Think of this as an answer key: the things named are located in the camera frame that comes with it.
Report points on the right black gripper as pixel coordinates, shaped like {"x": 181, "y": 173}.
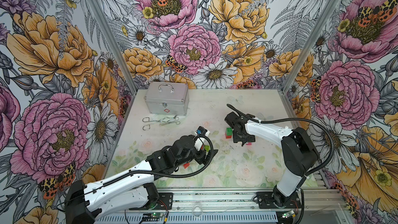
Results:
{"x": 251, "y": 139}

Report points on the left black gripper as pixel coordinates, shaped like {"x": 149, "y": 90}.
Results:
{"x": 200, "y": 160}

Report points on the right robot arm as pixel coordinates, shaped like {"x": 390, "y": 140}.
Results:
{"x": 299, "y": 151}

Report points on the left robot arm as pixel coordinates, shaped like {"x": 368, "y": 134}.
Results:
{"x": 85, "y": 203}

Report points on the silver scissors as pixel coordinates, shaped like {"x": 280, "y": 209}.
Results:
{"x": 165, "y": 119}

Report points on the silver metal case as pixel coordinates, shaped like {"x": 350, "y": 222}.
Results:
{"x": 167, "y": 98}

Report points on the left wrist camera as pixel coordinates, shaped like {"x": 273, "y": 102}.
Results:
{"x": 201, "y": 137}

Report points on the aluminium front rail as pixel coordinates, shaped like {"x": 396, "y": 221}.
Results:
{"x": 228, "y": 206}

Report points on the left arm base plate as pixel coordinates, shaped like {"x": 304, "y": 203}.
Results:
{"x": 164, "y": 202}

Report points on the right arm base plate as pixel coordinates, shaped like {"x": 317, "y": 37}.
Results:
{"x": 267, "y": 199}

